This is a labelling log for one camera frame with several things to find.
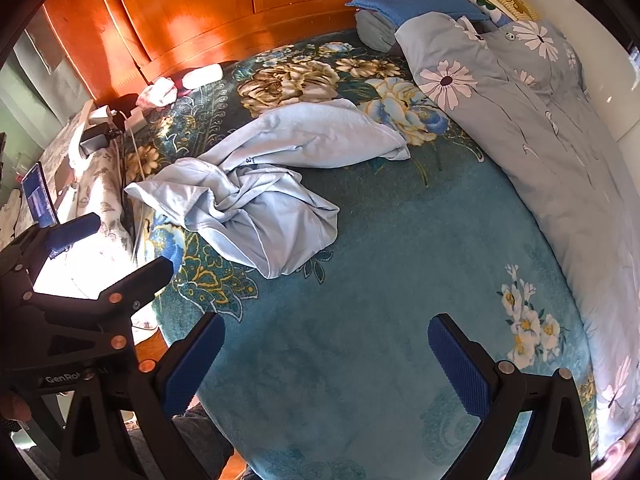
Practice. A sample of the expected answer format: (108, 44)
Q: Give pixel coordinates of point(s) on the person's left hand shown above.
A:
(12, 406)

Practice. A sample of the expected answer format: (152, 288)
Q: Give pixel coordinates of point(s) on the grey daisy-print duvet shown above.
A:
(550, 135)

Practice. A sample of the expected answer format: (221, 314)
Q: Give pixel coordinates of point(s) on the phone with blue screen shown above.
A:
(37, 200)

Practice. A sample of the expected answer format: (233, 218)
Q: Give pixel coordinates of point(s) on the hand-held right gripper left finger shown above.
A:
(192, 370)

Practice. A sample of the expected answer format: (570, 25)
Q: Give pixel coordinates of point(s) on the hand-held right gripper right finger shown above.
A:
(460, 375)

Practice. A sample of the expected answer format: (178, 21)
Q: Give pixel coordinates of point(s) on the black charger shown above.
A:
(95, 138)

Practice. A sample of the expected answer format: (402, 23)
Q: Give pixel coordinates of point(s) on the white floral cloth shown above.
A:
(100, 200)

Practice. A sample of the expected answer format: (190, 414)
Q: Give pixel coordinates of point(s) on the pink white cloth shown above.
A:
(157, 92)

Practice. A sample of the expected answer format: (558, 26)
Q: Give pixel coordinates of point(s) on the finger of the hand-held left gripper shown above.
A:
(145, 280)
(70, 232)

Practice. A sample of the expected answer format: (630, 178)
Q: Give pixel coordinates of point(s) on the teal floral blanket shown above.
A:
(375, 260)

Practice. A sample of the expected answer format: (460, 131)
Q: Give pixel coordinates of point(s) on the grey pillow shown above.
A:
(375, 30)

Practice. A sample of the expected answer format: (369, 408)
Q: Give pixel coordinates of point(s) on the green curtain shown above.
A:
(30, 75)

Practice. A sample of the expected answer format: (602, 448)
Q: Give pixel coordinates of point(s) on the yellow green patterned pillow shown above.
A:
(500, 2)

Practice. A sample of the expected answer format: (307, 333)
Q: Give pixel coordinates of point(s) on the chargers and adapters cluster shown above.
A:
(135, 119)

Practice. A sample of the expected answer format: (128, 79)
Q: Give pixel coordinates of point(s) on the white oblong case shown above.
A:
(202, 76)

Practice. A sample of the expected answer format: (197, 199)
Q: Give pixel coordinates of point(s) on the wooden headboard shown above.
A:
(200, 10)

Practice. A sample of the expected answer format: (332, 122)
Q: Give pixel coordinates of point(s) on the blue pillow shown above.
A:
(415, 5)

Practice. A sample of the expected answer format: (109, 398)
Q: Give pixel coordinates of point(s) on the light blue long-sleeved shirt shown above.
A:
(280, 200)

